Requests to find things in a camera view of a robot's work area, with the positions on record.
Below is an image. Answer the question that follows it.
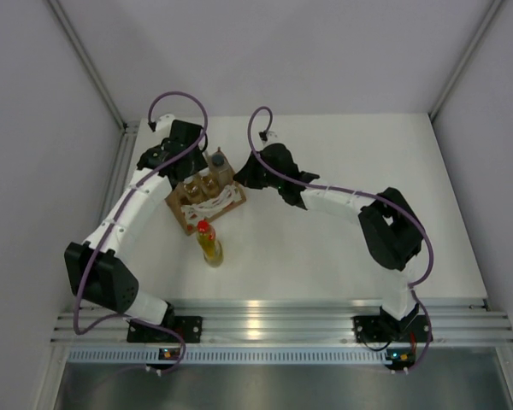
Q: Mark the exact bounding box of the dark cap clear square bottle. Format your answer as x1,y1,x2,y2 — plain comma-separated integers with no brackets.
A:
210,151,232,188

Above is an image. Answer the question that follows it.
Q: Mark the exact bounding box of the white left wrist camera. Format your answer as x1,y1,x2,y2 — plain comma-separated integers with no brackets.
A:
149,114,175,136

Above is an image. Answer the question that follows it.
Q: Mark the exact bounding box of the grey slotted cable duct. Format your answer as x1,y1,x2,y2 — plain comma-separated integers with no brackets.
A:
67,346,392,365

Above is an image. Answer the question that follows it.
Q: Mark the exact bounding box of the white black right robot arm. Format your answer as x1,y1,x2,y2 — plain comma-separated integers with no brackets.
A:
234,129,429,339

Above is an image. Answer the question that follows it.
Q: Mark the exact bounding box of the left aluminium frame post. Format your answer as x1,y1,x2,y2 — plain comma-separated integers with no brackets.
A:
44,0,128,203

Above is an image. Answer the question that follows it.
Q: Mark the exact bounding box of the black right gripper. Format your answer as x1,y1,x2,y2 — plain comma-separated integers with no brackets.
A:
234,152,283,191

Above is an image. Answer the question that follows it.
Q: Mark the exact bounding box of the aluminium frame post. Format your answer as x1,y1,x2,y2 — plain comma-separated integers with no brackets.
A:
427,0,507,124
44,0,128,203

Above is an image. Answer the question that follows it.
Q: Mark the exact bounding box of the white cap amber bottle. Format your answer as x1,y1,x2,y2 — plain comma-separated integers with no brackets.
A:
200,168,220,197
183,177,205,204

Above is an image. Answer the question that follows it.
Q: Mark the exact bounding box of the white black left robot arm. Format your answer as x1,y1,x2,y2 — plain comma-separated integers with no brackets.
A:
64,115,206,342

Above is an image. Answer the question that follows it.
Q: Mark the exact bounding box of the right aluminium frame post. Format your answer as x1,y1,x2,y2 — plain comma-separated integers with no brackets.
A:
427,0,507,124

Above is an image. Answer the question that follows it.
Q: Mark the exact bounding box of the aluminium mounting rail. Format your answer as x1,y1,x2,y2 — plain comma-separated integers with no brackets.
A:
49,298,513,345

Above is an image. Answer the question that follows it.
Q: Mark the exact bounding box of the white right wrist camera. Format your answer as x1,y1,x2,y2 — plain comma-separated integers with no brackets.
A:
258,130,281,149

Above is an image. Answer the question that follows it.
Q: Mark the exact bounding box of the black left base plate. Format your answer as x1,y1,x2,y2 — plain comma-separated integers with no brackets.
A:
127,315,203,343

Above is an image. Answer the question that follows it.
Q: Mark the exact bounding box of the red cap yellow bottle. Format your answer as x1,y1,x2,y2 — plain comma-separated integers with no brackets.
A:
197,220,223,267

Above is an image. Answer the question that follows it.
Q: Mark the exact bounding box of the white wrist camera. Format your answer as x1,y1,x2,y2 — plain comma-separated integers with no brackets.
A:
149,114,175,136
258,130,281,149

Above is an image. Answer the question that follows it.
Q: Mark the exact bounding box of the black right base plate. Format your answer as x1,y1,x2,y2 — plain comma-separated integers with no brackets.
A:
352,315,427,345

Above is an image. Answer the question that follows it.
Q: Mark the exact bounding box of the jute canvas bag with strawberries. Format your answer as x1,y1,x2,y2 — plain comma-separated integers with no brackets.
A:
165,148,246,236

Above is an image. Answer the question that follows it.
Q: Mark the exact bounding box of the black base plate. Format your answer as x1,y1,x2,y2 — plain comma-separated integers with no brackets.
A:
127,315,203,343
352,315,427,345

